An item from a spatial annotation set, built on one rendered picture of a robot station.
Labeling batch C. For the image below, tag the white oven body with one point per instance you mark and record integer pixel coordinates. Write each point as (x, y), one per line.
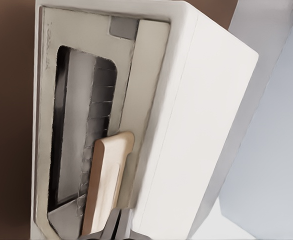
(206, 105)

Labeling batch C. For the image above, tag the beige oven door with window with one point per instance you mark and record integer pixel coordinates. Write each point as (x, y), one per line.
(45, 130)

